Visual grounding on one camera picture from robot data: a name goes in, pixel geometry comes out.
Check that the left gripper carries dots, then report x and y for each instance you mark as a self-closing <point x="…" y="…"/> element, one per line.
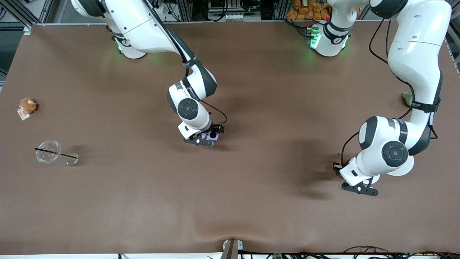
<point x="336" y="166"/>

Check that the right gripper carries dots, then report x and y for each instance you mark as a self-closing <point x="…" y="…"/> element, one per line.
<point x="216" y="128"/>

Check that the brown lion statue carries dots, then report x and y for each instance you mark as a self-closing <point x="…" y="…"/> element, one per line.
<point x="337" y="157"/>

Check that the lavender flip phone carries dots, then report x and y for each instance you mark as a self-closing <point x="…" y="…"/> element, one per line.
<point x="206" y="136"/>

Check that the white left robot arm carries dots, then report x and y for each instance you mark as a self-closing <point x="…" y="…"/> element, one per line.
<point x="413" y="54"/>

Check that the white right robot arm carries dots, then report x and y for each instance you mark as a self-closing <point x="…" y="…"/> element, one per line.
<point x="143" y="25"/>

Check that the white round box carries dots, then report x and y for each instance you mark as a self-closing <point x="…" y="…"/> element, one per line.
<point x="376" y="179"/>

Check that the white round lid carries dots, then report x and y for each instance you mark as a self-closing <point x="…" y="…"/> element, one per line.
<point x="402" y="171"/>

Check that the brown table mat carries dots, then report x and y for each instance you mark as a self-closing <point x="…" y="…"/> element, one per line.
<point x="251" y="198"/>

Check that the grey totoro plush toy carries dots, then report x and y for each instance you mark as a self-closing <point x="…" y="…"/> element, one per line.
<point x="406" y="99"/>

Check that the small green circuit board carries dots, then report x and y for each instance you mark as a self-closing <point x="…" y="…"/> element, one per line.
<point x="277" y="256"/>

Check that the white terminal block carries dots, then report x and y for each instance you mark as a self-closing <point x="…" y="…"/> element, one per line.
<point x="233" y="17"/>

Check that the metal table clamp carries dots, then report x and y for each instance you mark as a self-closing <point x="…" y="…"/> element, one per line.
<point x="231" y="249"/>

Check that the white power strip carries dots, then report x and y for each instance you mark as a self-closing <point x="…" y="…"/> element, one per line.
<point x="165" y="9"/>

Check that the pile of orange plush toys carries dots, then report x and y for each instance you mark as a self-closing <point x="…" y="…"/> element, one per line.
<point x="305" y="10"/>

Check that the black drinking straw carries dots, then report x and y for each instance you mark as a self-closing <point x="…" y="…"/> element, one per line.
<point x="57" y="153"/>

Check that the clear plastic cup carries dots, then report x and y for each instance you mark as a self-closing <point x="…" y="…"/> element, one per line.
<point x="47" y="153"/>

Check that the brown plush toy with tag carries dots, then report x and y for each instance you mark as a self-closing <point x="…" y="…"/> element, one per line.
<point x="27" y="105"/>

